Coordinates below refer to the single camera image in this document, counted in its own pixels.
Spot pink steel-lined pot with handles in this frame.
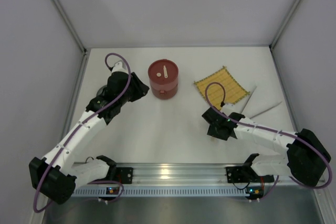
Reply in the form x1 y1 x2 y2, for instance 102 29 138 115
147 59 180 90

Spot grey transparent lid with handles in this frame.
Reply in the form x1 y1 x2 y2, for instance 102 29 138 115
96 85 107 97

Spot dark red lid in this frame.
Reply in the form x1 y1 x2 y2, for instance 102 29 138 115
148 59 179 84

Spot metal tongs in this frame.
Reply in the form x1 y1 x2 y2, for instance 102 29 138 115
239 85 282 119

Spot cream small stick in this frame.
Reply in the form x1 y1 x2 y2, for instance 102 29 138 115
163 65 168 79

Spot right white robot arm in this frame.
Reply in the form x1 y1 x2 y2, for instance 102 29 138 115
202 108 331 188

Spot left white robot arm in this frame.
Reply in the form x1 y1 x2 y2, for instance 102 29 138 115
29 71 149 205

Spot dark red steel-lined pot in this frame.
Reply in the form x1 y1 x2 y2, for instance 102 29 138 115
151 85 178 100

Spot bamboo serving mat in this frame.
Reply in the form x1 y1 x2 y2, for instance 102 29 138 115
194 66 250 110

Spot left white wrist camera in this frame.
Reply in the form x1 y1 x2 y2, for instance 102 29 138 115
111 61 128 74

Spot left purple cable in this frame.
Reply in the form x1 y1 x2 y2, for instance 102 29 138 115
33 52 131 213

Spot right black base bracket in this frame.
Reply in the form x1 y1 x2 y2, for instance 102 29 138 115
225 166 246 184

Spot black base bracket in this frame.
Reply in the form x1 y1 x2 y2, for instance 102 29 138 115
225 166 246 184
114 167 133 184

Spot aluminium mounting rail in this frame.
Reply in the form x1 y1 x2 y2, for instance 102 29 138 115
70 162 325 198

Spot left black base bracket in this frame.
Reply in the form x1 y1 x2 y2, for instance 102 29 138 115
114 167 133 184

